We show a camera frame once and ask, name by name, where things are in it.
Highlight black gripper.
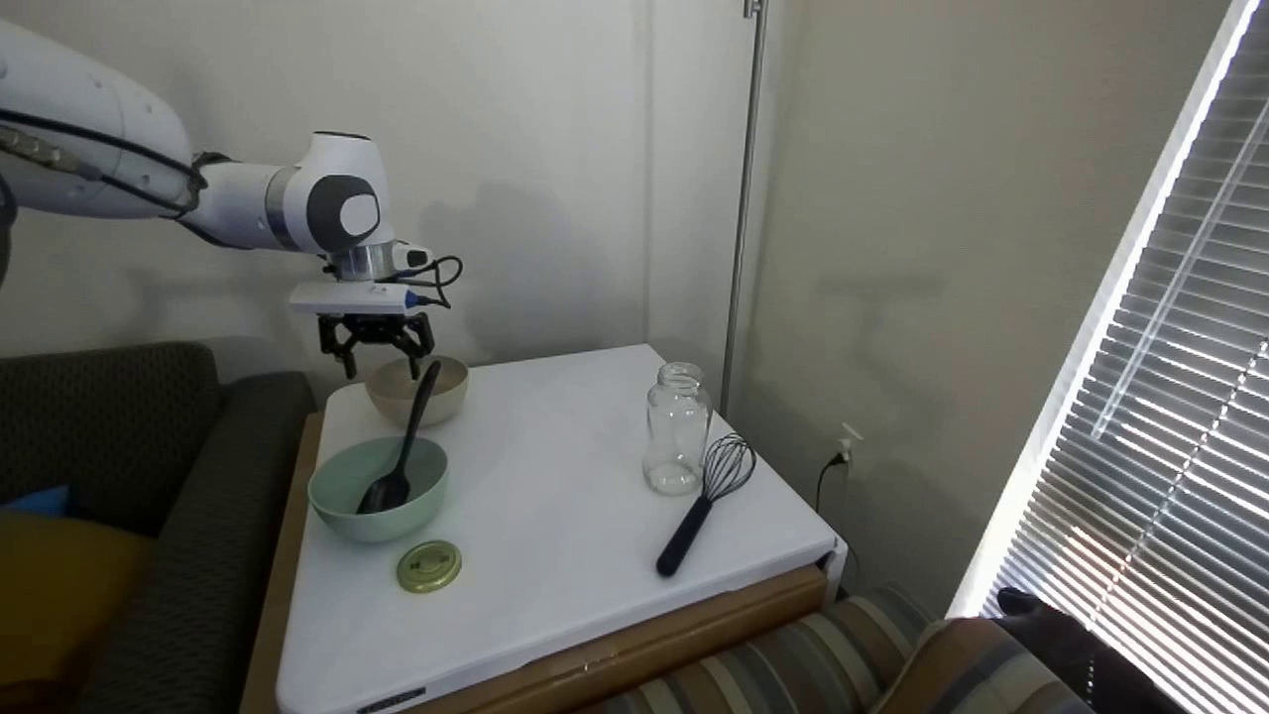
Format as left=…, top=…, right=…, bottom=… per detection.
left=317, top=314, right=432, bottom=381

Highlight beige brown bowl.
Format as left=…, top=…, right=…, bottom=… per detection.
left=364, top=359, right=469, bottom=430

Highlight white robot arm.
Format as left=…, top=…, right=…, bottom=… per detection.
left=0, top=21, right=436, bottom=374

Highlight light green blue bowl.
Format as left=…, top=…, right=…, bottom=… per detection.
left=311, top=438, right=447, bottom=544

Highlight clear glass bottle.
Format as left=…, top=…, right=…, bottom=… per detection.
left=642, top=360, right=716, bottom=496

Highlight black plastic spoon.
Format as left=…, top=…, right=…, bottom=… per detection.
left=359, top=366, right=442, bottom=511

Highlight yellow jar lid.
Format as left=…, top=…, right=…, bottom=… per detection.
left=396, top=540, right=465, bottom=594

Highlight dark grey armchair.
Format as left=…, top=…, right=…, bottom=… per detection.
left=0, top=340, right=313, bottom=714

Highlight white table top board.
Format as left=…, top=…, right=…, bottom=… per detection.
left=276, top=347, right=847, bottom=714

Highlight yellow cushion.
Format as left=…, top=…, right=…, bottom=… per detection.
left=0, top=511, right=155, bottom=701

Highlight striped sofa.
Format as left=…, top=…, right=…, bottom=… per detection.
left=578, top=594, right=1094, bottom=714

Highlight white window blinds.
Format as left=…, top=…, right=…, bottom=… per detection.
left=952, top=0, right=1269, bottom=714

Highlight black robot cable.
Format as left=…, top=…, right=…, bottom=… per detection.
left=380, top=251, right=469, bottom=314

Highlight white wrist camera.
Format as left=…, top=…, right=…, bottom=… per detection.
left=290, top=280, right=426, bottom=318

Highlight black power cord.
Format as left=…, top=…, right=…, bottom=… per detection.
left=810, top=443, right=859, bottom=521

